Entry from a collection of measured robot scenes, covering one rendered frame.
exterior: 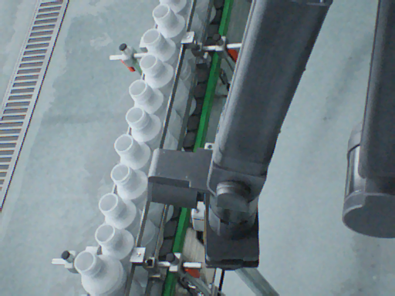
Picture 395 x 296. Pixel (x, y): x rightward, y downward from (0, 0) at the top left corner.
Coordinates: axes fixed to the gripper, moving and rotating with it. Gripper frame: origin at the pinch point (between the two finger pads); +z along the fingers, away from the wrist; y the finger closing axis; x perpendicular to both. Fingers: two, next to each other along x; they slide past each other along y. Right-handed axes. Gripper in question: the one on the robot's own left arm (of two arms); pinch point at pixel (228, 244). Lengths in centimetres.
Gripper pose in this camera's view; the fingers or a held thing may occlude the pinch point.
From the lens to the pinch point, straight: 107.2
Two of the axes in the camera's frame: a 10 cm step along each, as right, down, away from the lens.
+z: -0.1, 4.6, 8.9
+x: 10.0, -0.1, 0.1
